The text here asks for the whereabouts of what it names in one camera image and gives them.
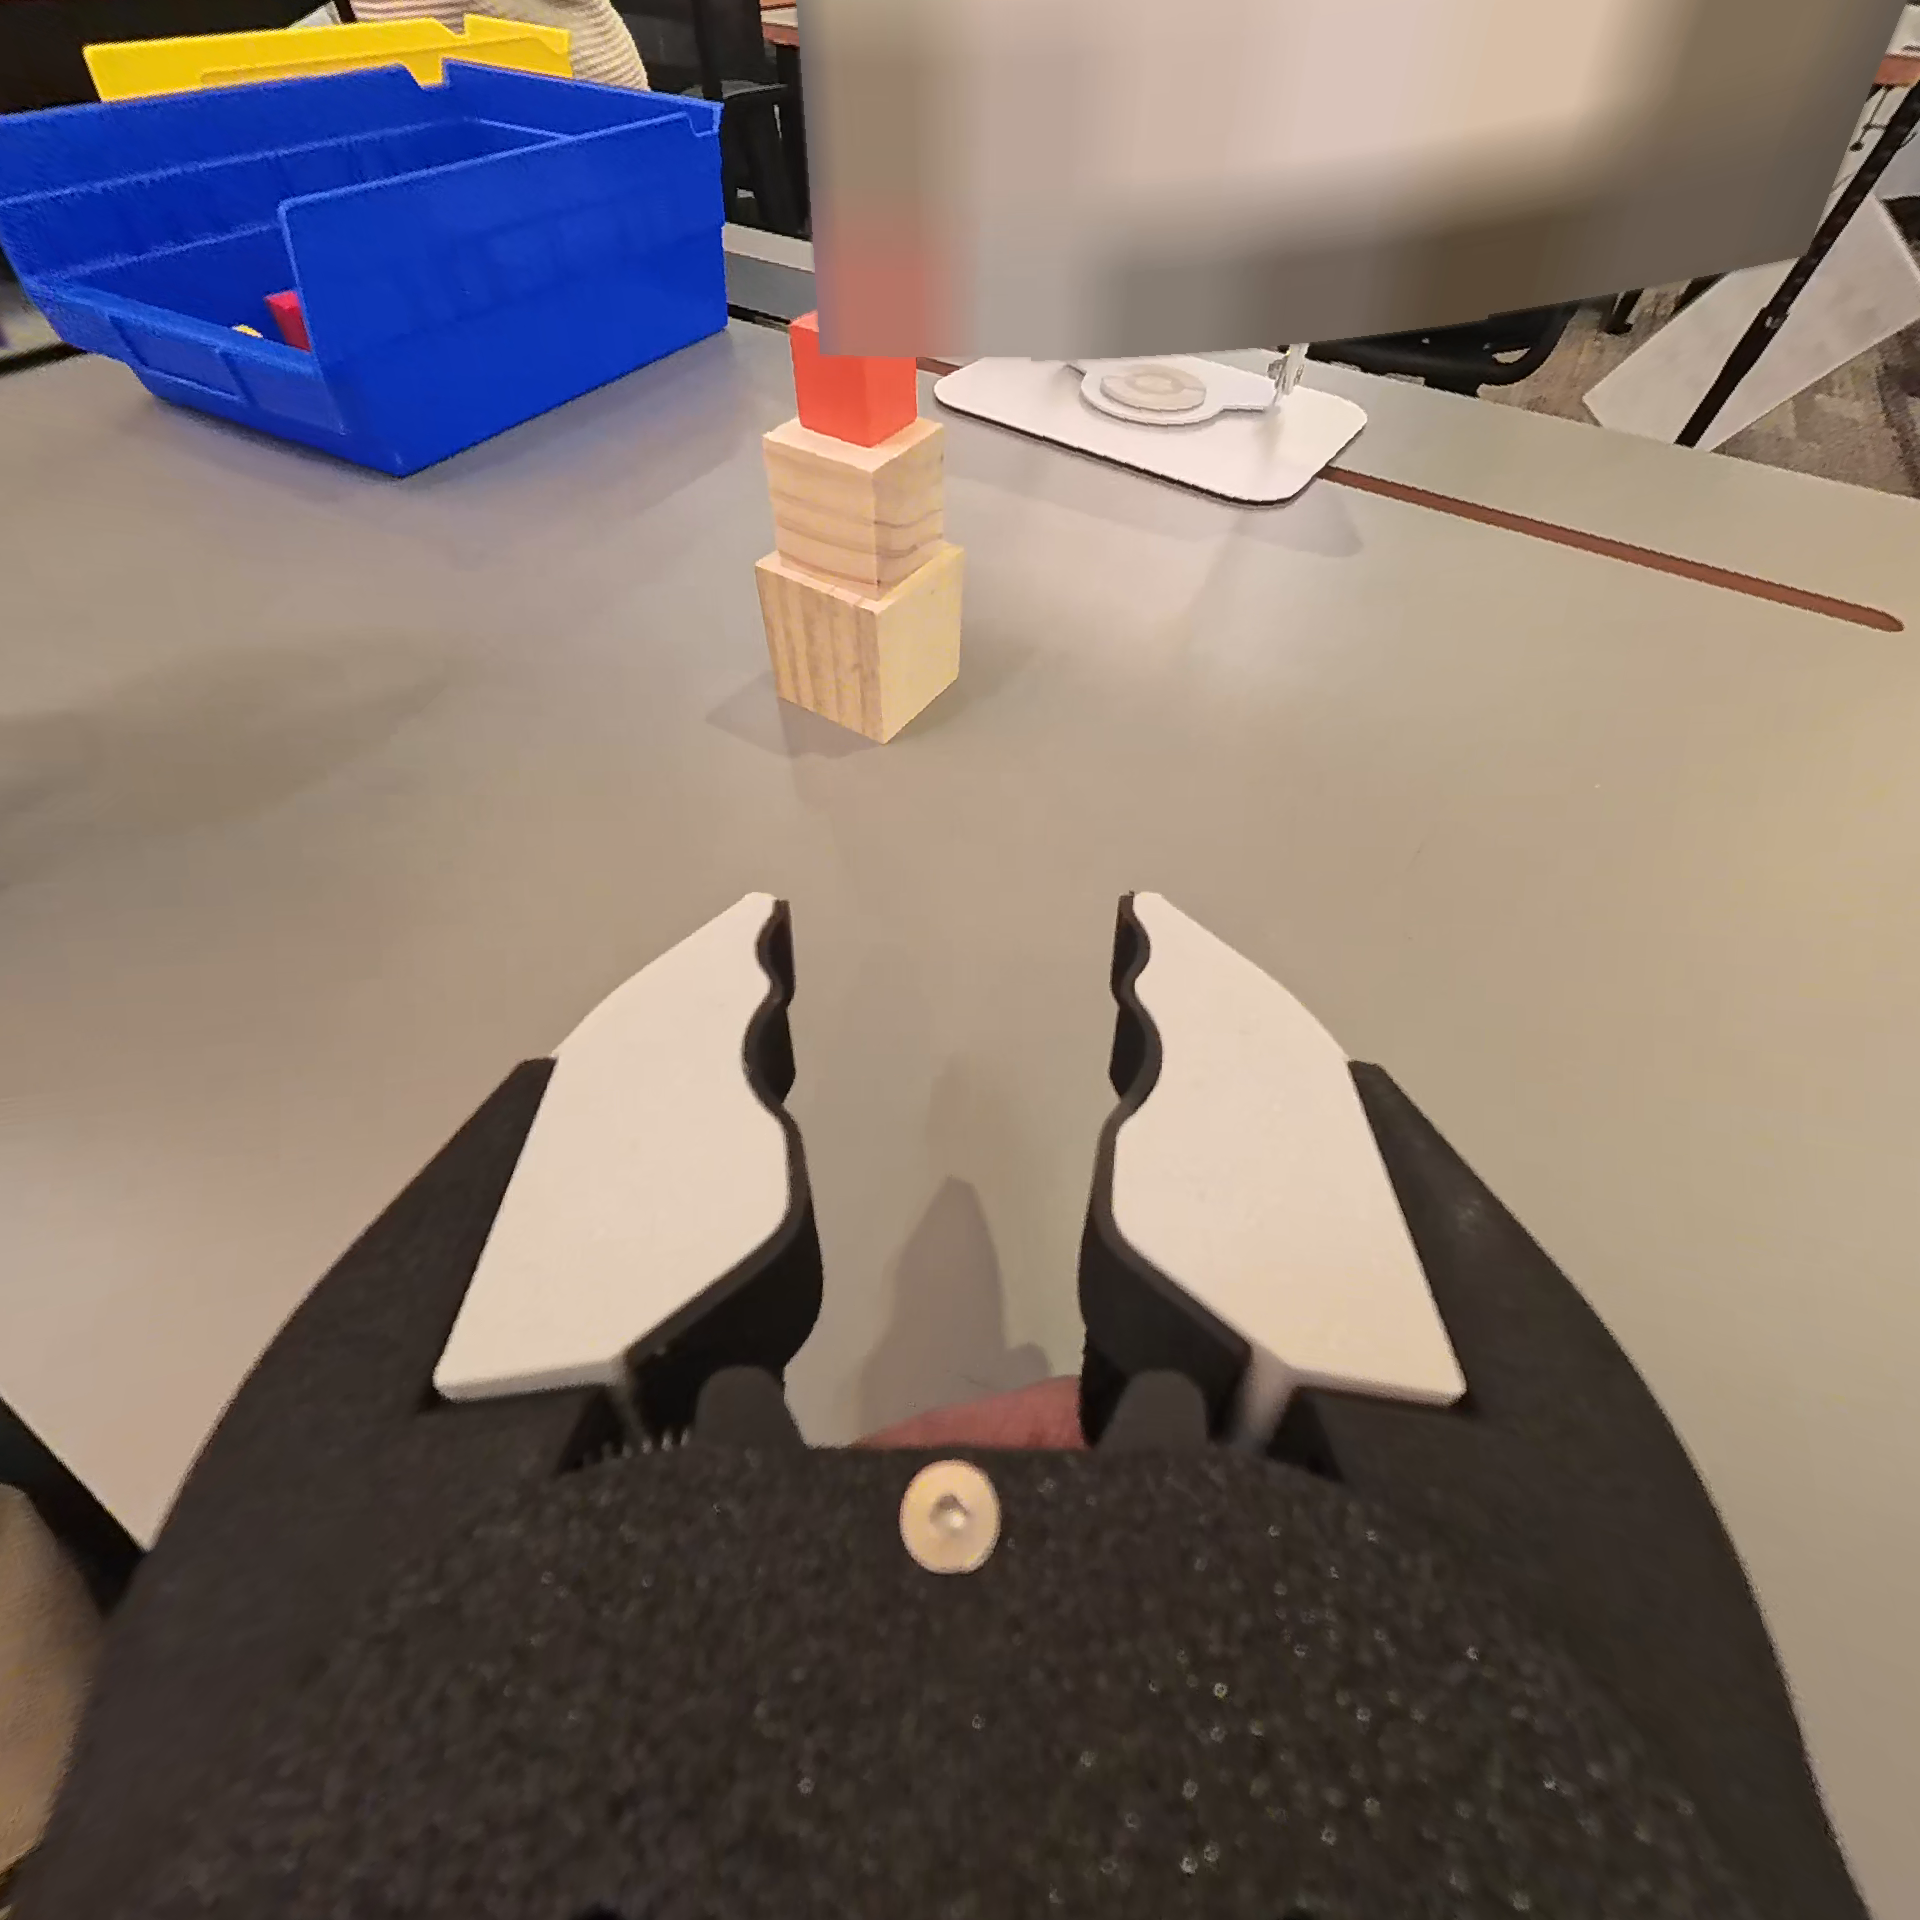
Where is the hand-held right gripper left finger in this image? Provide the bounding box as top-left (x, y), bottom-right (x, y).
top-left (436, 892), bottom-right (827, 1418)

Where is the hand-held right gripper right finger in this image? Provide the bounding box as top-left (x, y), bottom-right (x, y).
top-left (1078, 892), bottom-right (1471, 1418)

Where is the large wooden cube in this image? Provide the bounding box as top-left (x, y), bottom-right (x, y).
top-left (755, 543), bottom-right (970, 745)

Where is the medium wooden cube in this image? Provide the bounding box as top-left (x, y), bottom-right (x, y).
top-left (759, 418), bottom-right (950, 593)

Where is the blue plastic bin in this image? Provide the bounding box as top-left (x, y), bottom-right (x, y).
top-left (0, 63), bottom-right (732, 480)

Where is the black office chair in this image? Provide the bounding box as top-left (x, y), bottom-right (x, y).
top-left (1292, 303), bottom-right (1682, 397)

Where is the white slanted panel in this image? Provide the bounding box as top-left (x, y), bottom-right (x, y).
top-left (1583, 151), bottom-right (1920, 453)

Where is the yellow plastic bin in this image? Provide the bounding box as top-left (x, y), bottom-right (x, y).
top-left (83, 16), bottom-right (578, 108)

